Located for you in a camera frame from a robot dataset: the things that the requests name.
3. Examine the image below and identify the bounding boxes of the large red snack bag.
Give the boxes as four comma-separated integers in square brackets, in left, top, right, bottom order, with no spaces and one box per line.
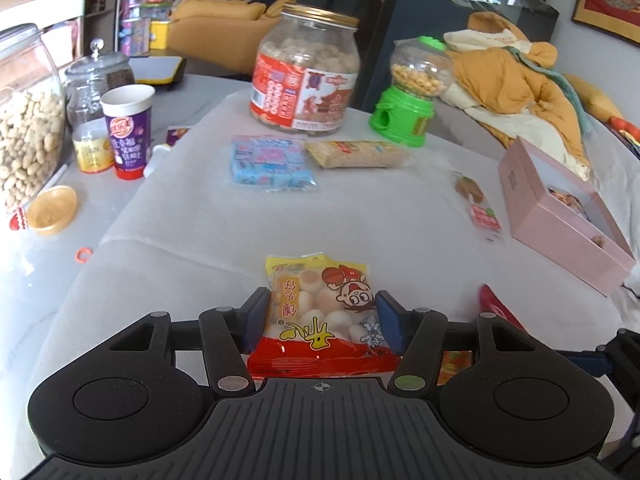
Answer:
[437,284,526,386]

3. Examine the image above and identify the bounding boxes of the yellow red cartoon snack bag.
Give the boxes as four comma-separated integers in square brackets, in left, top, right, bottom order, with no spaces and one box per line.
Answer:
[247,254,399,379]

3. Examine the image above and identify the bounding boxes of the brown bar clear wrapper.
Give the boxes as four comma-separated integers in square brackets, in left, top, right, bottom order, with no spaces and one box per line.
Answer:
[454,171,502,244]

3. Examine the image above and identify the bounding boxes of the blue candy packet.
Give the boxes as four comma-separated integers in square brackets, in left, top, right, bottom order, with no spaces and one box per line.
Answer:
[230,136,316,191]

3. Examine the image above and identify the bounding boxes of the beige cracker bar packet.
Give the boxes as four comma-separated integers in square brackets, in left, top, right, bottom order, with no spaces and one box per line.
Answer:
[305,141,409,169]

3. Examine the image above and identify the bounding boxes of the white tablecloth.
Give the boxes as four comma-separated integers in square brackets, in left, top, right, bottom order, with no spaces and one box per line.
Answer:
[27,86,626,391]

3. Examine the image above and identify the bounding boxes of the pink cardboard box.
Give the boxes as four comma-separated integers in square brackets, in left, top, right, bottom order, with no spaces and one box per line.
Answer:
[498,138,636,296]

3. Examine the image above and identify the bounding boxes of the orange jar lid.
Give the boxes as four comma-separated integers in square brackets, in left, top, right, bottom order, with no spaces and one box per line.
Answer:
[26,185,78,236]

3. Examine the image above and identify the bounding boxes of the small yellow label jar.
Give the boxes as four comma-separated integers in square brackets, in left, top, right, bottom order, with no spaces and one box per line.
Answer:
[72,130,115,174]

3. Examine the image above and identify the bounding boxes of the colourful toys pile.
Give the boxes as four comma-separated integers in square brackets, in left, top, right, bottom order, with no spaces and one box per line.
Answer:
[608,117,640,158]

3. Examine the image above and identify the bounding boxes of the purple paper cup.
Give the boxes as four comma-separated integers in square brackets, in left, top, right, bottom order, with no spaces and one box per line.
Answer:
[100,84,155,180]

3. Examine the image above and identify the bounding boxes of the green gumball dispenser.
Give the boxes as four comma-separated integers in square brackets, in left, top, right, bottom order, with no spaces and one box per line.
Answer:
[369,36,454,148]

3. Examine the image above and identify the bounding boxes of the orange cream blanket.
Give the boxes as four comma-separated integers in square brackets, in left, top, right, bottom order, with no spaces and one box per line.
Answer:
[442,12,623,181]

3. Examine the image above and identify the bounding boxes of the plastic jar with red label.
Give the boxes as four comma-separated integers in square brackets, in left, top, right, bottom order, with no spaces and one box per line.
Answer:
[250,3,360,136]

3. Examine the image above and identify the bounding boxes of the large glass peanut jar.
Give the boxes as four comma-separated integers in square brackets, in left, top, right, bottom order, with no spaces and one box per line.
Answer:
[0,24,66,214]

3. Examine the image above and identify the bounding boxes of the small glass jar dark contents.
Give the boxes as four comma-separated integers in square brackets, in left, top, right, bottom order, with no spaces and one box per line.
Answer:
[64,38,136,132]

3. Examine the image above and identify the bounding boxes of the orange armchair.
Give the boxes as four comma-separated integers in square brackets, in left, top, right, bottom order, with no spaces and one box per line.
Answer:
[167,0,296,75]

